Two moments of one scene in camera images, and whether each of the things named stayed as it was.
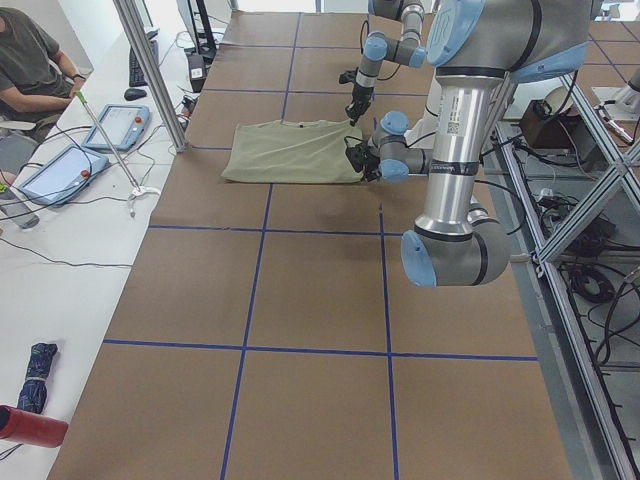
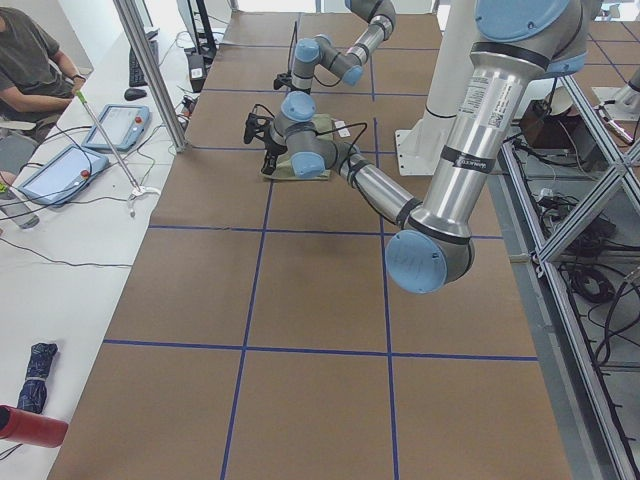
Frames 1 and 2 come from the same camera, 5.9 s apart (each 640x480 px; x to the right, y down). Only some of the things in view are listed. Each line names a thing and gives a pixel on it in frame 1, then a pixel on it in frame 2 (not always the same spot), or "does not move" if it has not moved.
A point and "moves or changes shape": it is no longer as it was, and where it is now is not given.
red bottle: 28,428 does not move
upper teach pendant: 123,126 does not move
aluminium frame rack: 572,184 does not move
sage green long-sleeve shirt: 291,151 moves or changes shape
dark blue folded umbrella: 34,392 does not move
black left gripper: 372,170 -> 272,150
